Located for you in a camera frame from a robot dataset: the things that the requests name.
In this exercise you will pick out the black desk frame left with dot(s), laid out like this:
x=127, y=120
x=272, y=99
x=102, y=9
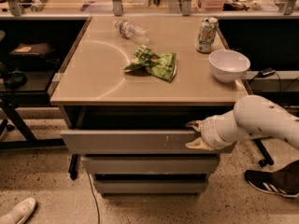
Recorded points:
x=9, y=102

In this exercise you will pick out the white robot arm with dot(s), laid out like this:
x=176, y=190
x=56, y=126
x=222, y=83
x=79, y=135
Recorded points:
x=251, y=118

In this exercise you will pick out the white shoe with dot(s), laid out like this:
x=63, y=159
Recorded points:
x=20, y=212

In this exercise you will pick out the black desk leg right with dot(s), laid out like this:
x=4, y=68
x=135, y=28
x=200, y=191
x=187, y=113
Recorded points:
x=267, y=159

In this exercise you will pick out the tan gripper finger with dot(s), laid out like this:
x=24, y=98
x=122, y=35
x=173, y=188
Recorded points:
x=195, y=124
x=198, y=143

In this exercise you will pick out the black striped sneaker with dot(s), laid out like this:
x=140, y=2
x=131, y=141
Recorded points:
x=283, y=182

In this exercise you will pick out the green chip bag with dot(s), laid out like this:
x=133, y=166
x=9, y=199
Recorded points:
x=162, y=65

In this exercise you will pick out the grey middle drawer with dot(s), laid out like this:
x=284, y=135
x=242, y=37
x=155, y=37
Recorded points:
x=142, y=165

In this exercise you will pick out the black power adapter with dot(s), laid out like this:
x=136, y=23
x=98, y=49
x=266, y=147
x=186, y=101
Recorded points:
x=266, y=72

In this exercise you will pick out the grey drawer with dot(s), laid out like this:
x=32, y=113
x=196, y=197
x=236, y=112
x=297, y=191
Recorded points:
x=142, y=165
x=130, y=141
x=149, y=187

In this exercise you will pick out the white bowl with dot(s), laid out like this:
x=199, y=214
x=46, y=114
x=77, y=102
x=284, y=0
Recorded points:
x=228, y=65

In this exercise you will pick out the grey drawer cabinet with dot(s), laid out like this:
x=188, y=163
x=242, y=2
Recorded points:
x=94, y=92

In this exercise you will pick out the black headphones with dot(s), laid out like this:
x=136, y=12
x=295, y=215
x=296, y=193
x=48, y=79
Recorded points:
x=14, y=80

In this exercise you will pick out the clear plastic water bottle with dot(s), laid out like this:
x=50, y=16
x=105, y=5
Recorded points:
x=132, y=31

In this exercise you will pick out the grey bottom drawer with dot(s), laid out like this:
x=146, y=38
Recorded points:
x=149, y=187

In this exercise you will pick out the green white soda can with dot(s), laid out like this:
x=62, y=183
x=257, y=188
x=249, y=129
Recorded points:
x=207, y=33

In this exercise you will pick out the grey top drawer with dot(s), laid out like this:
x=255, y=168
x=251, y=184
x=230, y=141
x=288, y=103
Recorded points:
x=130, y=141

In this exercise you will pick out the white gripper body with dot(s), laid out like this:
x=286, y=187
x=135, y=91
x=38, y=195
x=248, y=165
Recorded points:
x=209, y=133

